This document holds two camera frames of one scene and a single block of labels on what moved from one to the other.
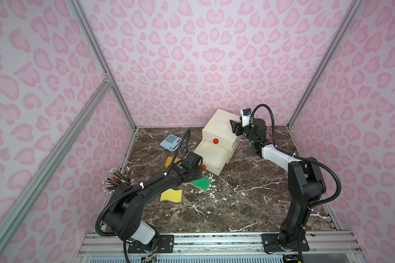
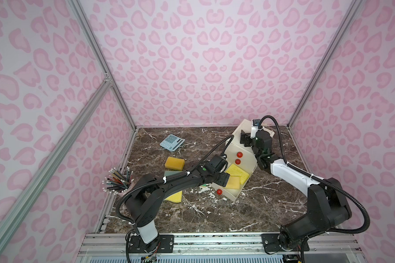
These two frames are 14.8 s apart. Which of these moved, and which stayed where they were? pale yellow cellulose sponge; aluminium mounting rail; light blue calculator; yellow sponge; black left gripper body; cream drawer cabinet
Moved: black left gripper body; cream drawer cabinet
Stayed: aluminium mounting rail; yellow sponge; light blue calculator; pale yellow cellulose sponge
